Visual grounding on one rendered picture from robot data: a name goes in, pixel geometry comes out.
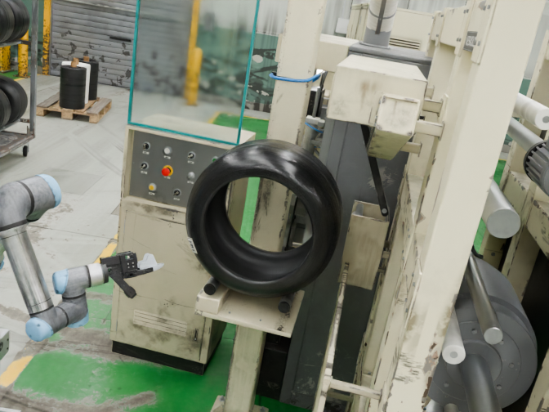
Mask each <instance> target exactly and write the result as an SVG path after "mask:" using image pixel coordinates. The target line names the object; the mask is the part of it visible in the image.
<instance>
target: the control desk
mask: <svg viewBox="0 0 549 412"><path fill-rule="evenodd" d="M233 147H235V146H233V145H228V144H224V143H220V142H216V141H209V140H204V139H200V138H196V137H189V136H185V135H181V134H176V133H172V132H165V131H160V130H157V129H153V128H145V127H141V126H136V125H132V124H127V125H126V127H125V138H124V149H123V170H122V180H121V192H120V197H121V199H120V205H119V217H118V238H117V248H116V253H123V252H127V251H131V252H133V253H136V257H137V261H138V262H139V261H142V260H143V258H144V255H145V254H146V253H149V254H153V255H154V259H155V261H156V262H157V264H158V263H164V266H162V267H161V268H160V269H158V270H156V271H153V272H150V273H147V274H144V275H139V276H137V277H133V278H128V279H125V278H124V280H125V281H126V282H127V284H128V285H129V286H132V287H133V288H134V289H135V291H136V293H137V295H136V296H135V297H134V298H133V299H131V298H128V297H127V296H125V294H124V292H123V290H122V289H121V288H120V287H119V286H118V285H117V284H116V283H115V282H114V291H113V301H112V312H111V324H110V335H109V339H111V340H113V342H112V352H115V353H118V354H122V355H125V356H130V357H134V358H137V359H141V360H143V361H149V362H153V363H156V364H160V365H165V366H168V367H172V368H175V369H180V370H184V371H187V372H191V373H194V374H199V375H203V373H204V371H205V370H206V368H207V367H208V364H209V362H210V360H211V359H212V357H213V355H214V353H215V351H216V349H217V347H218V345H219V344H220V342H221V338H222V334H223V332H224V330H225V327H226V323H227V322H224V321H221V320H215V319H212V318H208V317H205V316H199V315H195V314H194V311H195V304H196V298H197V295H198V294H199V292H200V291H201V289H202V288H203V286H204V285H205V284H206V283H207V281H208V280H209V278H210V277H211V275H210V274H209V273H208V272H207V271H206V270H205V269H204V268H203V266H202V265H201V264H200V262H199V260H198V259H197V258H196V256H195V255H194V253H193V252H192V249H191V247H190V243H189V241H188V238H187V237H188V235H187V231H186V225H185V213H186V207H187V203H188V198H189V196H190V192H191V190H192V187H193V185H194V183H195V182H196V180H197V178H198V177H199V175H200V174H201V173H202V172H203V170H204V169H205V168H206V167H207V166H208V165H209V164H211V163H212V162H213V161H215V160H216V159H218V158H219V157H220V156H221V155H223V154H224V153H225V152H226V151H228V150H230V149H231V148H233ZM248 179H249V177H245V178H241V179H238V180H235V181H232V182H231V183H230V185H229V187H228V190H227V194H226V211H227V214H228V217H229V219H230V223H231V225H232V226H233V228H234V229H235V230H236V232H237V233H238V234H239V235H240V232H241V226H242V221H243V211H244V205H245V200H246V194H247V189H248Z"/></svg>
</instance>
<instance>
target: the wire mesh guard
mask: <svg viewBox="0 0 549 412"><path fill-rule="evenodd" d="M349 264H350V263H349V262H345V265H344V270H343V274H342V279H341V283H340V286H339V290H338V294H337V300H336V304H335V308H334V312H333V318H332V323H331V326H330V330H329V334H328V341H327V345H326V348H325V353H324V359H323V363H322V367H321V370H320V375H319V381H318V385H317V388H318V391H317V395H316V393H315V400H314V404H313V409H312V412H323V411H324V404H325V401H326V396H327V393H328V386H329V384H330V380H331V374H332V369H333V360H334V355H335V350H336V345H337V335H338V330H339V324H340V319H341V310H342V305H343V299H344V294H345V289H346V280H347V275H348V270H349ZM318 386H319V387H318Z"/></svg>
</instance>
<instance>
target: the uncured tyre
mask: <svg viewBox="0 0 549 412"><path fill-rule="evenodd" d="M245 177H262V178H266V179H270V180H272V181H276V182H278V183H280V184H282V185H283V186H286V187H287V188H288V189H289V190H291V191H292V192H293V193H294V194H295V195H296V196H297V197H298V198H299V199H300V201H301V202H302V203H303V204H304V206H305V207H306V210H307V212H308V214H309V216H310V221H311V225H312V236H311V237H310V238H309V239H308V240H307V241H306V242H305V243H304V244H302V245H300V246H299V247H296V248H294V249H291V250H288V251H283V252H271V251H266V250H263V249H259V248H257V247H255V246H253V245H251V244H249V243H248V242H247V241H245V240H244V239H243V238H242V237H241V236H240V235H239V234H238V233H237V232H236V230H235V229H234V228H233V226H232V225H231V223H230V219H229V217H228V214H227V211H226V194H227V190H228V187H229V185H230V183H231V182H232V181H235V180H238V179H241V178H245ZM342 223H343V204H342V199H341V193H340V191H339V188H338V186H337V183H336V181H335V179H334V178H333V175H332V174H331V173H330V172H329V170H328V169H327V168H326V166H325V165H324V164H323V163H322V162H321V161H320V160H319V159H318V158H317V157H315V156H314V155H313V154H311V153H310V152H309V151H308V150H305V149H304V148H302V147H300V146H297V145H295V144H293V143H290V142H287V141H281V140H275V139H258V140H253V141H247V142H244V143H242V144H239V145H237V146H235V147H233V148H231V149H230V150H228V151H226V152H225V153H224V154H223V155H221V156H220V157H219V158H218V159H216V160H215V161H213V162H212V163H211V164H209V165H208V166H207V167H206V168H205V169H204V170H203V172H202V173H201V174H200V175H199V177H198V178H197V180H196V182H195V183H194V185H193V187H192V190H191V192H190V196H189V198H188V203H187V207H186V213H185V225H186V231H187V235H188V237H189V238H191V239H192V240H193V243H194V246H195V249H196V251H197V253H194V255H195V256H196V258H197V259H198V260H199V262H200V264H201V265H202V266H203V268H204V269H205V270H206V271H207V272H208V273H209V274H210V275H211V276H212V277H213V278H214V279H215V280H217V281H218V282H220V283H221V284H223V285H224V286H225V287H227V288H229V289H232V290H234V291H236V292H238V293H242V294H245V295H248V296H252V297H258V298H277V297H282V296H285V295H289V294H291V293H295V292H297V291H299V290H301V289H304V288H305V287H306V286H307V285H309V284H311V283H312V282H313V281H315V280H316V279H317V278H318V277H319V276H320V275H321V274H322V273H323V272H324V271H325V270H326V268H327V267H328V265H329V263H330V262H331V261H332V259H333V256H334V254H335V252H336V250H337V245H338V241H339V238H340V234H341V228H342Z"/></svg>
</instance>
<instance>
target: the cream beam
mask: <svg viewBox="0 0 549 412"><path fill-rule="evenodd" d="M427 85H428V82H427V80H426V78H425V77H424V76H423V74H422V72H421V71H420V70H419V68H418V67H417V66H415V65H406V64H401V63H396V62H392V61H387V60H378V59H374V58H369V57H364V56H356V55H350V56H348V57H347V58H346V59H345V60H343V61H342V62H341V63H340V64H338V65H337V67H336V72H335V74H334V75H333V84H332V88H331V92H330V97H329V102H328V109H327V118H329V119H336V120H341V121H345V122H349V123H357V124H362V125H366V126H368V127H371V128H372V127H373V123H374V119H375V115H377V109H378V108H379V105H380V104H378V103H379V101H381V100H382V96H383V95H384V94H390V95H394V96H402V97H407V98H412V99H416V100H419V101H420V105H419V110H418V113H417V121H419V118H420V114H421V111H422V105H423V101H424V98H425V95H426V89H427Z"/></svg>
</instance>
